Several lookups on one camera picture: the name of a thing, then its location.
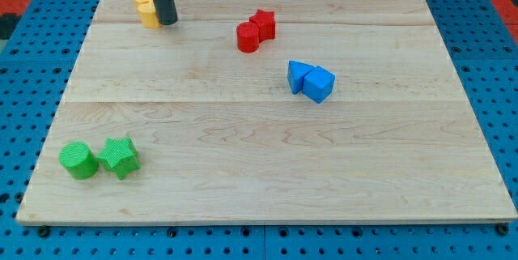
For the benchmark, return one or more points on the blue cube block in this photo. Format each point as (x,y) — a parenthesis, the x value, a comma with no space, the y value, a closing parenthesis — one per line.
(318,84)

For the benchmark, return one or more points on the wooden board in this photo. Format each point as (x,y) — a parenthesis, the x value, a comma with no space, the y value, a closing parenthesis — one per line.
(221,139)

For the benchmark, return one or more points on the blue triangle block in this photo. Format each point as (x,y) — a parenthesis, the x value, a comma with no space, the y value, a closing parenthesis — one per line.
(295,75)

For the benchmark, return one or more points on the red cylinder block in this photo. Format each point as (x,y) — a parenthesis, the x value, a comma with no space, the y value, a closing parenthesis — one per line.
(247,34)

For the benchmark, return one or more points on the red star block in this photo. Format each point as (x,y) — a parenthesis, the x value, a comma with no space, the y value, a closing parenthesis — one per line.
(265,20)

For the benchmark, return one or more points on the green star block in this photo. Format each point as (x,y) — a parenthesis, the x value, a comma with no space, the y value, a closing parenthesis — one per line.
(119,156)

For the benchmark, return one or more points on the yellow cylinder block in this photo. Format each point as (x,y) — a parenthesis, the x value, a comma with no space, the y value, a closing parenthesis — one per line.
(148,15)

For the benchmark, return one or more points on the green cylinder block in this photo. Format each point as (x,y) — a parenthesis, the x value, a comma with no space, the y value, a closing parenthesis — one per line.
(78,160)

